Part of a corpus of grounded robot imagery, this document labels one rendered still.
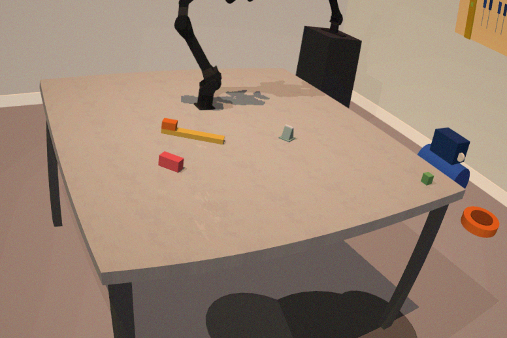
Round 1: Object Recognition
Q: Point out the red rectangular block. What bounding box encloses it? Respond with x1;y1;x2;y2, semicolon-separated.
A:
158;151;184;173

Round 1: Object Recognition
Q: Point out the small green cube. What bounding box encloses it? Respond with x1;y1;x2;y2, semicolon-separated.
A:
421;172;434;186

